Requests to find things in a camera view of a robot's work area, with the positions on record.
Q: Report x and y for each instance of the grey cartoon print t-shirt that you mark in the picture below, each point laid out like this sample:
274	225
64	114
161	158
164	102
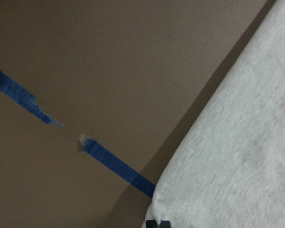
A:
229	170

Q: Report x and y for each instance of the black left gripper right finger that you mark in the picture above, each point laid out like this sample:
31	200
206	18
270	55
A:
165	224

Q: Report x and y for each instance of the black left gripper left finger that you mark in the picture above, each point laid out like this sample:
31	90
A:
151	224

